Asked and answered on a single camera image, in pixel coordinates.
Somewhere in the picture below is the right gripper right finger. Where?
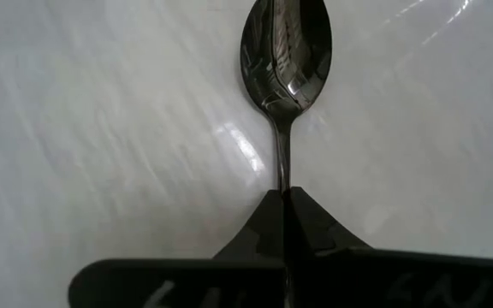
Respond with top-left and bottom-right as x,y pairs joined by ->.
289,186 -> 493,308

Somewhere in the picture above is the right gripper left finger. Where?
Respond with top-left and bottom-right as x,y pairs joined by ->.
67,189 -> 288,308

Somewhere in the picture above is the black spoon blue handle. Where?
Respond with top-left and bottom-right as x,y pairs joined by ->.
239,0 -> 334,193

